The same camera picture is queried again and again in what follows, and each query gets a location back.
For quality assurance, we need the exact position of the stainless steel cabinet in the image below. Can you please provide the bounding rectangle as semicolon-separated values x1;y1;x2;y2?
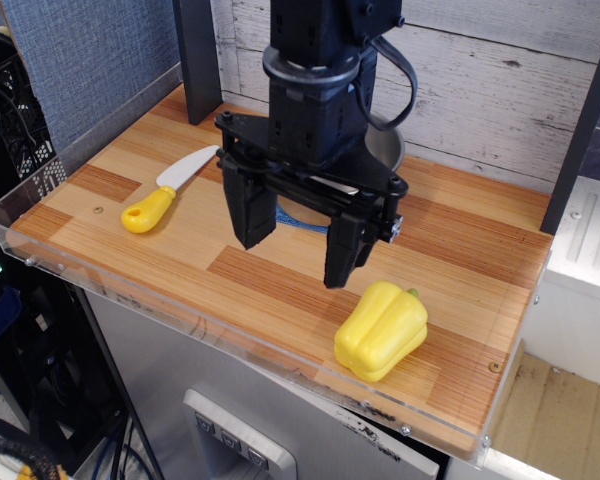
85;292;449;479

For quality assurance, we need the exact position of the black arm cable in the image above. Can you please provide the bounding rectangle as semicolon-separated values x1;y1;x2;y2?
365;34;419;132

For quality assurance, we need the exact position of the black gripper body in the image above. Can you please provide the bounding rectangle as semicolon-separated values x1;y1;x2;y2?
215;60;408;242

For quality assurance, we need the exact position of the white metal side unit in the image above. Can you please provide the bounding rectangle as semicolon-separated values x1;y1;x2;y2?
521;177;600;384

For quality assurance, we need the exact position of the yellow handled toy knife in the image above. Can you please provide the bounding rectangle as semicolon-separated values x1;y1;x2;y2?
121;145;219;234

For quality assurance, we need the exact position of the yellow toy bell pepper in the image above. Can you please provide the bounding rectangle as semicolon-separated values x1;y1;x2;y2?
334;281;428;382

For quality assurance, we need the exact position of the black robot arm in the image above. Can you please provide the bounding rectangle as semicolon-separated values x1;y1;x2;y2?
215;1;417;288

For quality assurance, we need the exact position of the blue folded cloth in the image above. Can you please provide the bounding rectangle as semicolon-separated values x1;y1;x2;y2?
276;196;331;234

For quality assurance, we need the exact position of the stainless steel bowl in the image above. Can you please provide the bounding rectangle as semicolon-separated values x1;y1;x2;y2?
365;124;405;172

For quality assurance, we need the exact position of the clear acrylic table guard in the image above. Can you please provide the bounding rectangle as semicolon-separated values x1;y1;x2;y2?
0;87;551;462

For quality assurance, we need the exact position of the dark grey left post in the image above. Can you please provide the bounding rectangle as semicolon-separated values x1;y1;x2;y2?
172;0;222;125

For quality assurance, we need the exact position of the black plastic crate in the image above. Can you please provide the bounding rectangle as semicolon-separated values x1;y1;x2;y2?
0;31;55;196

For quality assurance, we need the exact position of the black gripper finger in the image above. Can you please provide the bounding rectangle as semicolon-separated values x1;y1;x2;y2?
324;213;375;289
221;155;277;249

